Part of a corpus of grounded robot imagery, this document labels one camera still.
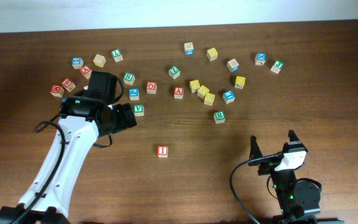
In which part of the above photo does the red A block centre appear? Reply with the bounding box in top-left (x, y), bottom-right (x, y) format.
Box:
top-left (173, 86), bottom-right (184, 99)

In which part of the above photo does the green R block right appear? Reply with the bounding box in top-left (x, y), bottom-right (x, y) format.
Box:
top-left (214, 111), bottom-right (226, 124)

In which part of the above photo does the red M block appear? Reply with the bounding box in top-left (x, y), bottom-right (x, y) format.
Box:
top-left (50, 85), bottom-right (64, 98)

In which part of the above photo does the yellow block top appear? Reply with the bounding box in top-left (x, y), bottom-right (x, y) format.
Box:
top-left (206, 47), bottom-right (218, 61)

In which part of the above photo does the wooden block blue side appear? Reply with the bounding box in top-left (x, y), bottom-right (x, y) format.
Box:
top-left (184, 42), bottom-right (194, 55)

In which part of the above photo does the red A block left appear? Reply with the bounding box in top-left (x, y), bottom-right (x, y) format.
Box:
top-left (80, 65), bottom-right (92, 79)

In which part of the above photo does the green J block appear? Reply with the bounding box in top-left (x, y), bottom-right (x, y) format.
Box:
top-left (270, 60), bottom-right (284, 74)

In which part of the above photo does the green L block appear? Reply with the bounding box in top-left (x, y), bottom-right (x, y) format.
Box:
top-left (111, 49), bottom-right (123, 62)

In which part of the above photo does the green V block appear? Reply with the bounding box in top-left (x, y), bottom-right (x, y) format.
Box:
top-left (134, 104), bottom-right (144, 116)

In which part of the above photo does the red 9 block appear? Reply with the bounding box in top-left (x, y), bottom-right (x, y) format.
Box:
top-left (61, 78), bottom-right (76, 91)

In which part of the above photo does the wooden block orange letter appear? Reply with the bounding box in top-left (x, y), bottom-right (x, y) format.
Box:
top-left (227, 59), bottom-right (239, 72)

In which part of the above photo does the blue X block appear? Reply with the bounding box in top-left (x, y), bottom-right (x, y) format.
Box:
top-left (254, 53), bottom-right (267, 65)

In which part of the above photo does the green r block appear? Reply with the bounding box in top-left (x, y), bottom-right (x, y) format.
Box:
top-left (214, 111), bottom-right (226, 124)
top-left (123, 72), bottom-right (135, 85)

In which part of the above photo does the yellow block cluster left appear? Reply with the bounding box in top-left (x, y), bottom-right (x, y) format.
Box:
top-left (190, 80), bottom-right (201, 93)

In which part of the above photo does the yellow block cluster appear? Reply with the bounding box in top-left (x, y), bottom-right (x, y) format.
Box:
top-left (204, 93), bottom-right (216, 106)
top-left (197, 85), bottom-right (209, 99)
top-left (190, 80), bottom-right (201, 93)

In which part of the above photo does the green R block left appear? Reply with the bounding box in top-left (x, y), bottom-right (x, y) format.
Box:
top-left (123, 72), bottom-right (135, 85)

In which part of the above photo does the red O block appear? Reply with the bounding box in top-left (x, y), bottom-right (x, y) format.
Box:
top-left (146, 82), bottom-right (157, 94)

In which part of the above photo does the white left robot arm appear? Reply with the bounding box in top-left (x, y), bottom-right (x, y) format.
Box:
top-left (0, 71), bottom-right (137, 223)

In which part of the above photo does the blue block centre left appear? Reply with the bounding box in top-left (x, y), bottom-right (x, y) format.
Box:
top-left (129, 88), bottom-right (140, 101)

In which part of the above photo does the yellow block cluster lower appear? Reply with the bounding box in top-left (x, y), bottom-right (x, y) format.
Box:
top-left (204, 93), bottom-right (216, 106)

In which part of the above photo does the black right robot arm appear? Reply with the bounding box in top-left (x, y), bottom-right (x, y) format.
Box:
top-left (249, 130), bottom-right (322, 223)

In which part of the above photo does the blue E block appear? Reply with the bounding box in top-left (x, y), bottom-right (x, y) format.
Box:
top-left (223, 90), bottom-right (236, 104)

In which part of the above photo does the red a block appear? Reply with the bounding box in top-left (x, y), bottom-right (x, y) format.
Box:
top-left (173, 86), bottom-right (184, 99)
top-left (80, 65), bottom-right (92, 79)

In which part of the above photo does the red I letter block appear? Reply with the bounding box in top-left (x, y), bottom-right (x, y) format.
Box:
top-left (157, 146), bottom-right (168, 158)

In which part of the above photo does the plain wooden block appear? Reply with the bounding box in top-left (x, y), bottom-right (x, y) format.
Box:
top-left (93, 54), bottom-right (106, 68)

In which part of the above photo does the blue 5 block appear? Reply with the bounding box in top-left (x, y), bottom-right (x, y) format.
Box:
top-left (71, 57), bottom-right (84, 70)

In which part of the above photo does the green Z block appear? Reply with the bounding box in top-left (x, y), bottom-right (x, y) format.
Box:
top-left (168, 66), bottom-right (180, 79)

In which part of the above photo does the yellow block right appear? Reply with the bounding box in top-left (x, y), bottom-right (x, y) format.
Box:
top-left (234, 76), bottom-right (246, 89)

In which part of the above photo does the yellow block cluster middle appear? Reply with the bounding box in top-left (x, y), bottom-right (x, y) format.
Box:
top-left (197, 85), bottom-right (209, 99)

